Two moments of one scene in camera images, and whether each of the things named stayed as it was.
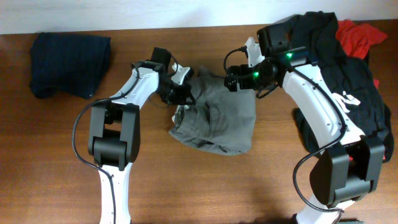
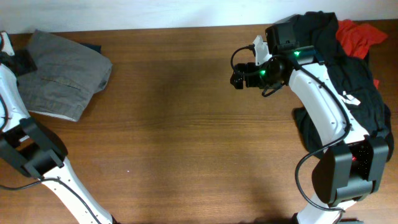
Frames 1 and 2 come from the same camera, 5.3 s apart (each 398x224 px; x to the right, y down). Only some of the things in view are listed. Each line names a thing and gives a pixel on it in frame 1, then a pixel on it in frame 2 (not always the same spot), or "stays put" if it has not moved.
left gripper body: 173,93 → 25,63
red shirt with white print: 356,38 stays put
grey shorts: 221,121 → 68,75
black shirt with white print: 351,79 stays put
